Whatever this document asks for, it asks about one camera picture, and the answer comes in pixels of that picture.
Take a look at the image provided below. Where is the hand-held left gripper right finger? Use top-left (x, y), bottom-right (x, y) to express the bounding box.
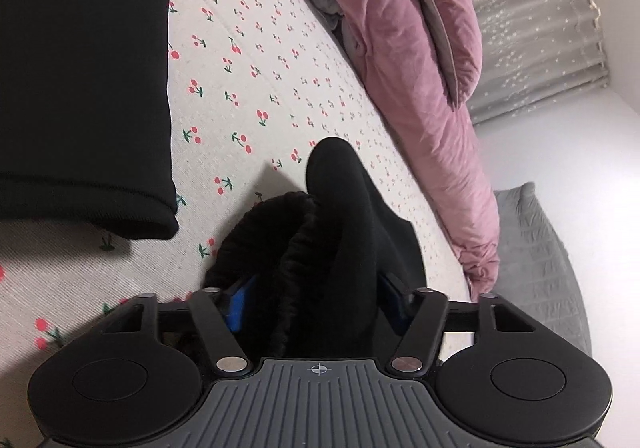
top-left (379, 273), bottom-right (539, 373)

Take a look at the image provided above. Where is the grey star-print curtain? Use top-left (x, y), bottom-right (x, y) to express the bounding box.
top-left (445, 0), bottom-right (612, 127)

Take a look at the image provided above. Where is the pink duvet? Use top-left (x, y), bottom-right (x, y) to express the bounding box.
top-left (255, 0), bottom-right (502, 302)

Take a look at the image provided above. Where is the pink pillow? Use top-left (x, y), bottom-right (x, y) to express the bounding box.
top-left (382, 0), bottom-right (484, 108)

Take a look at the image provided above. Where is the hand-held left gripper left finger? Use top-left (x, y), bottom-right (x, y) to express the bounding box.
top-left (99, 277), bottom-right (259, 375)

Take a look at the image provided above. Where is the cherry-print bed sheet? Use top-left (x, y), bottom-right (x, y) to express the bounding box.
top-left (0, 0), bottom-right (473, 346)

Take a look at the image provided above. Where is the grey quilted pillow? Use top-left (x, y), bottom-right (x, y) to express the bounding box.
top-left (492, 182), bottom-right (594, 357)

